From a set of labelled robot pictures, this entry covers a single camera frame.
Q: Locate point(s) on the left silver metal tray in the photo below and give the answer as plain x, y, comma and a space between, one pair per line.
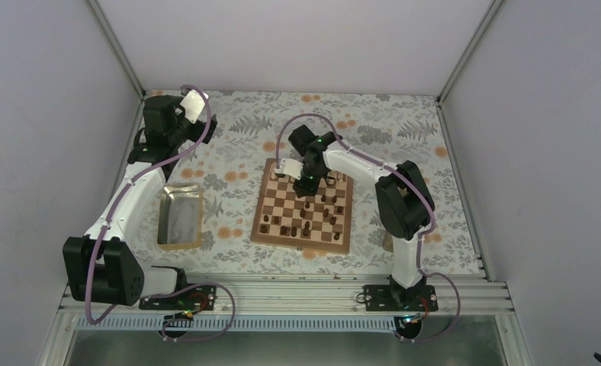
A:
180, 217

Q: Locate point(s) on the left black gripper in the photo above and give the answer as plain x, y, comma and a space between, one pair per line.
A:
212, 127

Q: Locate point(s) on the wooden chess board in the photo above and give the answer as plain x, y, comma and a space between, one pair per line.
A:
321, 222

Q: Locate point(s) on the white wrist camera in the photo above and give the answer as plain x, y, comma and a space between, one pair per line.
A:
289, 167
192, 104

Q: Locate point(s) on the aluminium rail frame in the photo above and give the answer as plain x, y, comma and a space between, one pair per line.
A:
260, 294

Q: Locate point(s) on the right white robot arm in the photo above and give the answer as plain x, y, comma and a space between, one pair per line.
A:
405, 206

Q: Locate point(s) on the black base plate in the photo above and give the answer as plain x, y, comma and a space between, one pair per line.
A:
384, 298
196, 299

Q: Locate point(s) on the right gold metal tray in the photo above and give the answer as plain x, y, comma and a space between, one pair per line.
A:
388, 242

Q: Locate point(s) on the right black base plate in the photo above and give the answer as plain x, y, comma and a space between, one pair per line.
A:
384, 298

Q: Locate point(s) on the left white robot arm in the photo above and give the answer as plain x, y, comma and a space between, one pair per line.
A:
100, 265

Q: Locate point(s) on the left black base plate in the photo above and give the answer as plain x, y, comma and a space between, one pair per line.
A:
196, 299

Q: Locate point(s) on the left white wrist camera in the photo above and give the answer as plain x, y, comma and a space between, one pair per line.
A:
192, 104

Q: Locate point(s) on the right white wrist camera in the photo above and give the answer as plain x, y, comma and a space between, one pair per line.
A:
289, 167

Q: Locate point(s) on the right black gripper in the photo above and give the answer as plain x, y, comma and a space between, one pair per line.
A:
307, 190

